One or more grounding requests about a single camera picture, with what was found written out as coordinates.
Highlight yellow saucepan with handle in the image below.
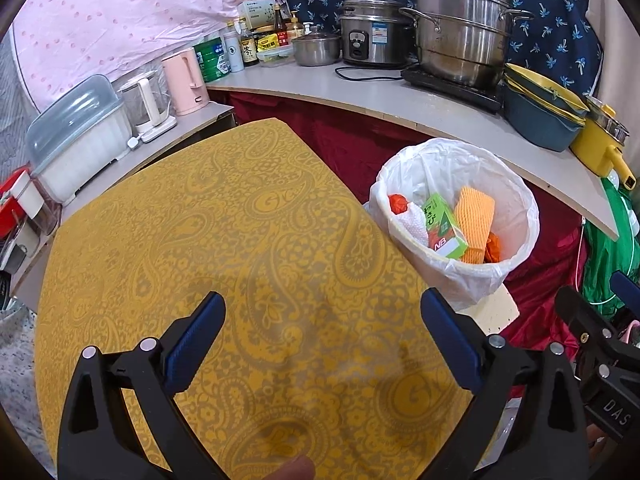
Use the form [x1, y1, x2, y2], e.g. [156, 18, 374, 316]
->
[570, 96, 637, 191]

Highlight navy floral cloth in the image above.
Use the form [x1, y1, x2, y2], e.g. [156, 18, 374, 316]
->
[286, 0, 603, 96]

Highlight white bottle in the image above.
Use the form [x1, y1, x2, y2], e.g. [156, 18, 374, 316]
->
[222, 22, 244, 73]

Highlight large stainless steamer pot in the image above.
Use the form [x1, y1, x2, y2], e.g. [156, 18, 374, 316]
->
[400, 0, 534, 90]

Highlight black induction cooktop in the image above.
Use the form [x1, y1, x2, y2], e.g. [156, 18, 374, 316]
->
[400, 65, 502, 114]

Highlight pink electric kettle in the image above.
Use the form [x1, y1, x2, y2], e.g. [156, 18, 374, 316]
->
[162, 47, 209, 116]

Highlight white paper carton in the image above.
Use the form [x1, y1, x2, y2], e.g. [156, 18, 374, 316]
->
[238, 0, 276, 30]

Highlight red white box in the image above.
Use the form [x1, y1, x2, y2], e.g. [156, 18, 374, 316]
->
[0, 166, 44, 238]

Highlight white box grey lid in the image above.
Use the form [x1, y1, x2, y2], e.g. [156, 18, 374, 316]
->
[25, 74, 132, 205]

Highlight green cloth bag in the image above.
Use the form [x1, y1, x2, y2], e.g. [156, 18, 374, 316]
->
[580, 178, 639, 318]

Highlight glass white electric kettle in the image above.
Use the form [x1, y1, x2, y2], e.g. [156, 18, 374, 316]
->
[117, 70, 177, 143]

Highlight black power cable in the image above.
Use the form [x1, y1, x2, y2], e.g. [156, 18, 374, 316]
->
[333, 65, 404, 84]

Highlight clear food container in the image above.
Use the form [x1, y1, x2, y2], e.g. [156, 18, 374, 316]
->
[257, 44, 294, 67]

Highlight dark soy sauce bottle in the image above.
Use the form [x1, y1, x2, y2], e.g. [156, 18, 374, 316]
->
[239, 18, 259, 66]

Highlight person's left hand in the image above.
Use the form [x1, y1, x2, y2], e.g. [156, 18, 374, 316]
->
[264, 455, 316, 480]

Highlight green toothpaste box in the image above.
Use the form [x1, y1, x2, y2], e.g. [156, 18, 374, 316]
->
[423, 193, 468, 260]

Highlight red velvet skirt cloth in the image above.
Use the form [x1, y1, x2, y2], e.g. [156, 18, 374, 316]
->
[209, 90, 587, 359]

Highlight orange foam net sleeve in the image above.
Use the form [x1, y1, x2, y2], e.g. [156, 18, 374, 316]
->
[454, 186, 496, 264]

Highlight white paper towel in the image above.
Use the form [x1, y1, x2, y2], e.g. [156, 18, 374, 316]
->
[392, 202, 428, 247]

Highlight small stainless pot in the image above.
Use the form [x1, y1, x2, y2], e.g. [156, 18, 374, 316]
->
[292, 32, 342, 67]

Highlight green white can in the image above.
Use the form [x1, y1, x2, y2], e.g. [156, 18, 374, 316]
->
[194, 37, 231, 84]

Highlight pink dotted curtain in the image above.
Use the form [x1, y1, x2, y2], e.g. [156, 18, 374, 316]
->
[13, 0, 247, 110]

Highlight white lined trash bin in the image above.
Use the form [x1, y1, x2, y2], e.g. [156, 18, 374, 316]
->
[369, 139, 540, 309]

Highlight stacked blue yellow basins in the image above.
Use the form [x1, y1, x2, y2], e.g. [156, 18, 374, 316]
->
[502, 63, 588, 153]

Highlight stainless rice cooker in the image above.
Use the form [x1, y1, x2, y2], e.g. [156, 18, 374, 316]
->
[338, 0, 413, 67]

